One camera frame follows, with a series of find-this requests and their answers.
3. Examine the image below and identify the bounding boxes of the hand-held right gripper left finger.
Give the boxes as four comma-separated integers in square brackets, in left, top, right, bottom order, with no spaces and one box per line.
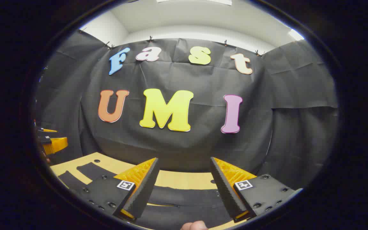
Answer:
[75,157,160,222]

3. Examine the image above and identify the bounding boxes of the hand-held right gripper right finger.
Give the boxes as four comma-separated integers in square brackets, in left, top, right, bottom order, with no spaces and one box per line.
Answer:
[210,157,303,223]

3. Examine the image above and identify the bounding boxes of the white ceiling light panel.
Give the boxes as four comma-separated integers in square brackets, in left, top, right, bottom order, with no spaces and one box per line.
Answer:
[288,29,305,41]

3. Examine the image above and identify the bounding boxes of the black backdrop cloth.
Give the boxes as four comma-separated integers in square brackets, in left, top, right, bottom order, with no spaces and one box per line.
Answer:
[35,30,338,192]

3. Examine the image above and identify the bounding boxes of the black jeans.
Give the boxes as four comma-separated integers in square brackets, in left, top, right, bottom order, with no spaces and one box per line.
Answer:
[58,162,235,230]

